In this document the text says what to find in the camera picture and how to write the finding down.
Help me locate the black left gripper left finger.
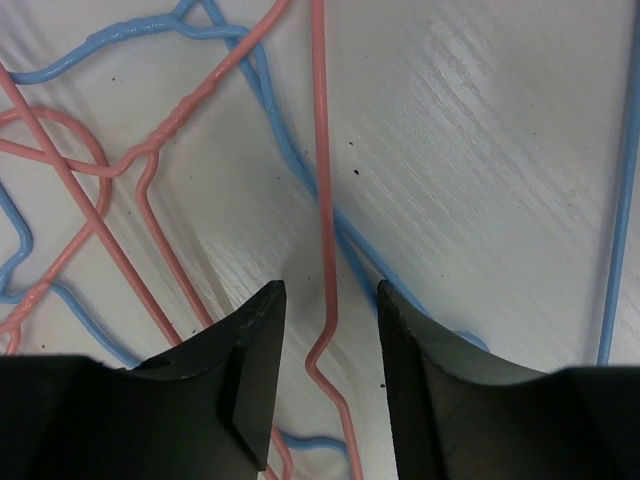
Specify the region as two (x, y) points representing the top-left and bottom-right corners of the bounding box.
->
(1, 281), (286, 479)

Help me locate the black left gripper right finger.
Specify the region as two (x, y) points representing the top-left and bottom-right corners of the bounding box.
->
(377, 281), (639, 479)

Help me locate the blue wire hanger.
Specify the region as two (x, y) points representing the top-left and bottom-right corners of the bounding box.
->
(8, 0), (489, 351)
(1, 186), (348, 460)
(596, 1), (639, 367)

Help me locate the blue wire hanger far left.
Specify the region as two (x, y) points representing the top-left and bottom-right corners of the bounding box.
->
(1, 186), (348, 460)

